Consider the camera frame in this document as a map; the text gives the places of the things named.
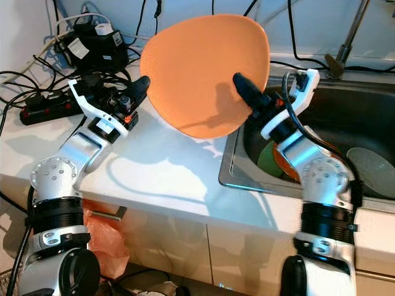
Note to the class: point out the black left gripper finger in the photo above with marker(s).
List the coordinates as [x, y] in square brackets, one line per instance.
[139, 92]

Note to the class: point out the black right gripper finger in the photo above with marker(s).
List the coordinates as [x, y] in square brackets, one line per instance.
[250, 92]

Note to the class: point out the orange plastic plate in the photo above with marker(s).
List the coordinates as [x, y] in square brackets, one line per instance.
[197, 74]

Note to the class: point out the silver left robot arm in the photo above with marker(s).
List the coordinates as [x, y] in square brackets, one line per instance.
[58, 179]

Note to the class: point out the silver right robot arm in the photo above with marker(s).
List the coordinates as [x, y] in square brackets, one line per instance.
[324, 185]

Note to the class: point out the white kitchen cabinet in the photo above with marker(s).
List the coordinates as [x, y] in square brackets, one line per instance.
[191, 259]

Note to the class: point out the green plate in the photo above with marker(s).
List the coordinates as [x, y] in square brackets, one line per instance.
[265, 160]

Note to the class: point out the black charger block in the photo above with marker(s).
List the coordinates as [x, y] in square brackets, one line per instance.
[99, 52]

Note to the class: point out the white plug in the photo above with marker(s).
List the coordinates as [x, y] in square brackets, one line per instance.
[102, 29]

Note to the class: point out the stainless steel sink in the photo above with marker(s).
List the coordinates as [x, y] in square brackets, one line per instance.
[231, 172]

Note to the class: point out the black power strip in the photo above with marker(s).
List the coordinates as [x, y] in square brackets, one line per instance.
[49, 111]

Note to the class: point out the dark metal faucet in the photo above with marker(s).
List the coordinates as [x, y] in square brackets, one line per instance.
[337, 66]

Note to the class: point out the grey bowl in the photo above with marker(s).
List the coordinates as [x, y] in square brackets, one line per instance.
[373, 172]

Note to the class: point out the orange plastic bag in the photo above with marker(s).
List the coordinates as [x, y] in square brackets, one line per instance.
[108, 240]

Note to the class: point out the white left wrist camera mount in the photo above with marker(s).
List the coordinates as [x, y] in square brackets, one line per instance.
[89, 105]

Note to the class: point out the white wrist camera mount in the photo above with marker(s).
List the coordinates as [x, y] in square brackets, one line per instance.
[308, 79]
[89, 105]

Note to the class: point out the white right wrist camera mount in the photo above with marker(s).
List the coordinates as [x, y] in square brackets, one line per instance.
[308, 79]

